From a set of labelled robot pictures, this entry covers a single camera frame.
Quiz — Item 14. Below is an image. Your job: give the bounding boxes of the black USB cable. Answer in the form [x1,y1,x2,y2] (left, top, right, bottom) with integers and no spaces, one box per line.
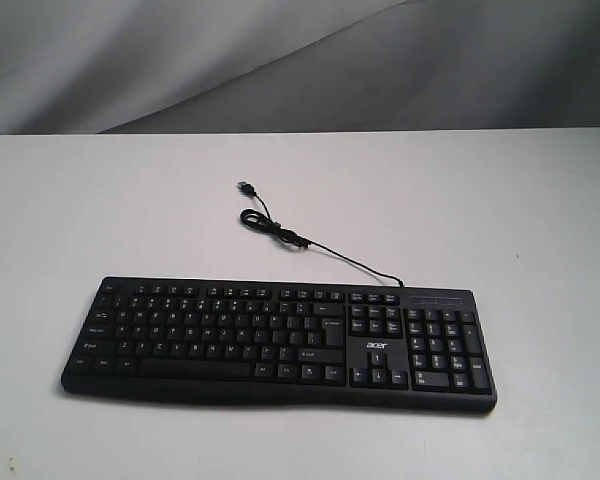
[236,180,405,290]

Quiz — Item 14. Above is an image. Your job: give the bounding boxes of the grey backdrop cloth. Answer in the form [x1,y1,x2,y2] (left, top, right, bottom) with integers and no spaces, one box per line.
[0,1,600,134]

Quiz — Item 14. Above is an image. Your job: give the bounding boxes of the black acer keyboard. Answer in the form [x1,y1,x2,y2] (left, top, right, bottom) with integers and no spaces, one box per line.
[61,277,497,413]

